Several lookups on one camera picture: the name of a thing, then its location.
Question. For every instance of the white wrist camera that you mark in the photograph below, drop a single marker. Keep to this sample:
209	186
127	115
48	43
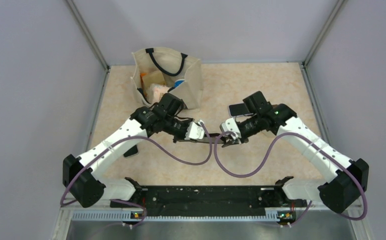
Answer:
195	131
231	128

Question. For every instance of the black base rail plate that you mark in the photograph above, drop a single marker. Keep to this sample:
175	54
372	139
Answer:
212	201

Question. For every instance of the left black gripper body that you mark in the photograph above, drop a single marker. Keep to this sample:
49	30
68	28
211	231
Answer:
177	128

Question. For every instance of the snack packets in bag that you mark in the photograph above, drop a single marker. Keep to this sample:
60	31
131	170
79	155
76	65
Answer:
154	86

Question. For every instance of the beige canvas tote bag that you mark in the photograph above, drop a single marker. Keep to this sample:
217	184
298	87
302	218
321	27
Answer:
182	74

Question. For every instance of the black phone case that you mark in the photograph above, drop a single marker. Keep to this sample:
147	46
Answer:
212	138

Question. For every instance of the black phone at left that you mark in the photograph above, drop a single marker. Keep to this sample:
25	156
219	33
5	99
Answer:
131	152

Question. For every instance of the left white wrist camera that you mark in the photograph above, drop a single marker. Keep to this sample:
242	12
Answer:
195	131

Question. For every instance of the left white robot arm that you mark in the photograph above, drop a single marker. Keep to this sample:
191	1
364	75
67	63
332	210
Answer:
82	175

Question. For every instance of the phone in lilac case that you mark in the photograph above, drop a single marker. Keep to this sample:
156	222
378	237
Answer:
238	109

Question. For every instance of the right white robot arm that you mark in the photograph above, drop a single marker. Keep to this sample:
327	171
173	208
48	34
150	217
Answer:
344	179

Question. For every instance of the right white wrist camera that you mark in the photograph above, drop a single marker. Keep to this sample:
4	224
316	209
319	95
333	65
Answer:
231	128

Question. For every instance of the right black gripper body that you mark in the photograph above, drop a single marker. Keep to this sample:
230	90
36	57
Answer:
250	126

